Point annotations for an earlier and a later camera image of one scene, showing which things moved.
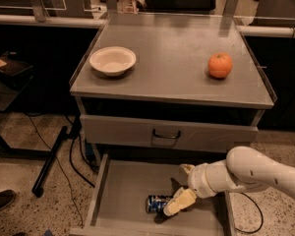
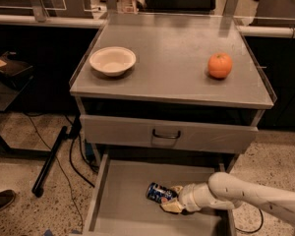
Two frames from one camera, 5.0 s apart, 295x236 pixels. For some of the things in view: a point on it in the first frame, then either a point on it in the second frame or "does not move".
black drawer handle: x=166 y=137 does not move
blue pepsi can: x=156 y=203 to x=159 y=194
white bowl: x=112 y=60 does not move
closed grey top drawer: x=164 y=135 does not move
